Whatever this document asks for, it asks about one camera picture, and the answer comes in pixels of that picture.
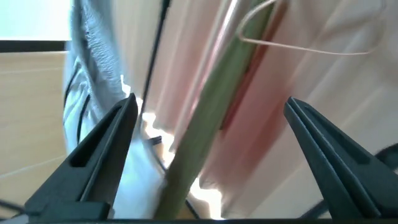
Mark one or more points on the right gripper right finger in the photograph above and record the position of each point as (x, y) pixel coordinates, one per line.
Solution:
(351, 180)

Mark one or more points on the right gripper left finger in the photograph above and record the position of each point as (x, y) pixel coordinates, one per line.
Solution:
(93, 174)

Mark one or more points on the pale grey shorts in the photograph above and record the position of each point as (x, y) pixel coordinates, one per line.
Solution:
(93, 62)

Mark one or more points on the green printed shirt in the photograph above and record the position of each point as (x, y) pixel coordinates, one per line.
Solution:
(211, 109)

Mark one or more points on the black clothes rack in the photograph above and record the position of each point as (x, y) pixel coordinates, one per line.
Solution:
(155, 46)

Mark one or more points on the pink clothes hanger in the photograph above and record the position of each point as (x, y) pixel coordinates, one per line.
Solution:
(295, 47)

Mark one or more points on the beige curtain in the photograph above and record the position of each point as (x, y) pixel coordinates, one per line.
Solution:
(326, 93)

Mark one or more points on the window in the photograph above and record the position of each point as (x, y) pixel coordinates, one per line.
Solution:
(31, 18)

